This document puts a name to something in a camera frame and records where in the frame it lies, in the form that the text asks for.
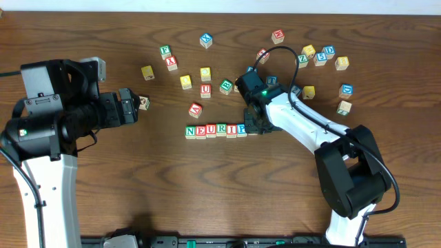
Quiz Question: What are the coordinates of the blue P block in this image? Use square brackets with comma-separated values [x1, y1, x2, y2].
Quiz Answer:
[236, 123, 247, 137]

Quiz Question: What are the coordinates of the red i block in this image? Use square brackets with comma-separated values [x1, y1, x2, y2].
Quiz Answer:
[256, 48, 270, 64]
[226, 124, 238, 138]

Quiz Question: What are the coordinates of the green R block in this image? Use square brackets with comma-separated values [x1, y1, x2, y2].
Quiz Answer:
[216, 123, 227, 137]

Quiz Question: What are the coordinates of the red u block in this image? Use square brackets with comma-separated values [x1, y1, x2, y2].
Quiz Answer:
[200, 84, 212, 99]
[205, 124, 217, 138]

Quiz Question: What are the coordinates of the red E block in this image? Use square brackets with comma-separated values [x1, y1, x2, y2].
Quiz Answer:
[195, 125, 207, 139]

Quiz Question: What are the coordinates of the green N block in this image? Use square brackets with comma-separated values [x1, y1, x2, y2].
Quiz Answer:
[185, 125, 196, 139]

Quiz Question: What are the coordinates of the picture face wooden block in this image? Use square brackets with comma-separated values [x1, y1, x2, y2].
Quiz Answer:
[139, 96, 150, 110]

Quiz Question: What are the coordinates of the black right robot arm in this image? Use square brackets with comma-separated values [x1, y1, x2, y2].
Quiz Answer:
[235, 71, 399, 247]

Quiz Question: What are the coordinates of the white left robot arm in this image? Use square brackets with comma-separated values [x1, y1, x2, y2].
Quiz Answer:
[1, 57, 143, 247]

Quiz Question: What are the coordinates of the blue T block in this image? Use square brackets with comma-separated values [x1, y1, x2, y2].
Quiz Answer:
[266, 76, 278, 85]

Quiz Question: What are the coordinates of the blue L block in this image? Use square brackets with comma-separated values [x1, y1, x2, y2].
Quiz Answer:
[246, 66, 258, 72]

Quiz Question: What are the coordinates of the green B block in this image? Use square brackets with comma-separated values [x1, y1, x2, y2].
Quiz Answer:
[220, 79, 233, 95]

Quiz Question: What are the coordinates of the blue 2 block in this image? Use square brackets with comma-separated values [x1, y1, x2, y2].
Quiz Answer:
[291, 85, 302, 97]

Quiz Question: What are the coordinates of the yellow K block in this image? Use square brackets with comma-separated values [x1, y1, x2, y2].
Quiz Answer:
[302, 85, 316, 100]

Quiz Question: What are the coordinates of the yellow block upper middle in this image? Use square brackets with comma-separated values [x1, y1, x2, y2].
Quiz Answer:
[200, 67, 212, 81]

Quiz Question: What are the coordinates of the green Z block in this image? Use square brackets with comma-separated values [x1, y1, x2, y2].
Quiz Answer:
[298, 54, 309, 68]

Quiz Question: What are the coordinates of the red M block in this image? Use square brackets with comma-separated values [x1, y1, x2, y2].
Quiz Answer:
[271, 30, 285, 44]

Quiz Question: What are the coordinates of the red A block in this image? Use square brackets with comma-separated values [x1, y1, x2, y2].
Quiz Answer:
[189, 103, 203, 118]

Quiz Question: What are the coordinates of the yellow block upper right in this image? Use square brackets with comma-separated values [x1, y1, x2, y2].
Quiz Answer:
[302, 45, 316, 59]

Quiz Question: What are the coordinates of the yellow block left middle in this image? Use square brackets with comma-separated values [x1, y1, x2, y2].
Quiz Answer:
[180, 75, 192, 90]

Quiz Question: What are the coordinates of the blue 5 block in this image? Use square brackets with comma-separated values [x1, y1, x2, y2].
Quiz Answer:
[314, 52, 327, 66]

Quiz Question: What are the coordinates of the blue X block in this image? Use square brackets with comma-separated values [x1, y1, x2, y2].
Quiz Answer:
[200, 33, 213, 49]

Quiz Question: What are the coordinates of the blue D block upper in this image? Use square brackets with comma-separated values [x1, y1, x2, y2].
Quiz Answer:
[322, 45, 336, 60]

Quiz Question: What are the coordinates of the blue d block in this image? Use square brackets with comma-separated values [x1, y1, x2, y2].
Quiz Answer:
[322, 45, 336, 60]
[339, 84, 353, 99]

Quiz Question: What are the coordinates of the red Y block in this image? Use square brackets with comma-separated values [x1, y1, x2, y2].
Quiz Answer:
[165, 56, 178, 71]

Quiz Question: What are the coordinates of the green L block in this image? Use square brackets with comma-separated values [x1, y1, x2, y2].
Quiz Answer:
[337, 101, 352, 116]

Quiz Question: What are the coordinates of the blue D block right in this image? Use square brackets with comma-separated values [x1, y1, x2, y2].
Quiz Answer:
[339, 84, 353, 99]

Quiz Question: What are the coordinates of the yellow 8 block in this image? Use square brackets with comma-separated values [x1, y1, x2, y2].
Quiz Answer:
[335, 56, 350, 71]

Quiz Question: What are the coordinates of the yellow block far left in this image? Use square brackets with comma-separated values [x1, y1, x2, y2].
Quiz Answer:
[141, 65, 155, 81]

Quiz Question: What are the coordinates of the green F block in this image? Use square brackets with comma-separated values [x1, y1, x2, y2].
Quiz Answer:
[159, 45, 172, 60]

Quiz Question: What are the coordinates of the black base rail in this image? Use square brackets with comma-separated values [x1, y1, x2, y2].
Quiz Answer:
[81, 229, 407, 248]

